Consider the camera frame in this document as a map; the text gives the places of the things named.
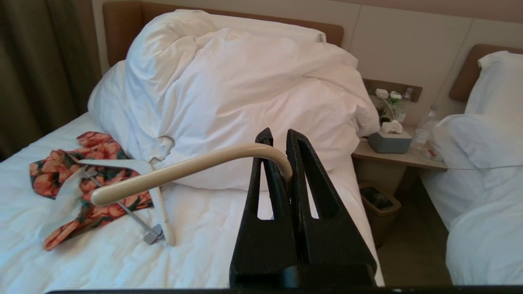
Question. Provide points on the white charger plug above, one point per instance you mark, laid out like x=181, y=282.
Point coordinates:
x=382, y=93

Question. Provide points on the white hanger with metal hook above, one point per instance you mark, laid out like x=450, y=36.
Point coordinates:
x=163, y=220

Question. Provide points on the brown waste bin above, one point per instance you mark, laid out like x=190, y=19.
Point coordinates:
x=380, y=216

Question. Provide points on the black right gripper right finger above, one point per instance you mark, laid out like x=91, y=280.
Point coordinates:
x=335, y=249

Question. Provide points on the brown curtain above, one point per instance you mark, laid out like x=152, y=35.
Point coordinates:
x=41, y=61

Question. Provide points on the wooden wall socket panel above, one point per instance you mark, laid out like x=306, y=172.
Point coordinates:
x=412, y=92

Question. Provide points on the brown wooden headboard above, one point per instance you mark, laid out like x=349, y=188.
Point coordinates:
x=463, y=77
x=118, y=24

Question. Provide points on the wooden nightstand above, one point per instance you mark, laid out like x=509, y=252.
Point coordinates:
x=388, y=163

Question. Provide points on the grey tissue box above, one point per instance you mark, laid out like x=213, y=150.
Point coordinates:
x=390, y=143

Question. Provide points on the white duvet bed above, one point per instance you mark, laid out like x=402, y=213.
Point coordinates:
x=482, y=224

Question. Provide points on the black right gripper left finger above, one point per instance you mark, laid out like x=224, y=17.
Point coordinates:
x=261, y=245

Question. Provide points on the white sheeted bed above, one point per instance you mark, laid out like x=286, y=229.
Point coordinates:
x=102, y=261

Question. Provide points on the clear water bottle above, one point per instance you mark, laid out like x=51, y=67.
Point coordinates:
x=403, y=106
x=425, y=126

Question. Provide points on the clear plastic bag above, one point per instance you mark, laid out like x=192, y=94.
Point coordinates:
x=429, y=153

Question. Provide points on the white pillow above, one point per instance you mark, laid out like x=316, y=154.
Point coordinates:
x=498, y=85
x=245, y=102

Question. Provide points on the orange floral garment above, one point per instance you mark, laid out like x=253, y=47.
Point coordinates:
x=53, y=171

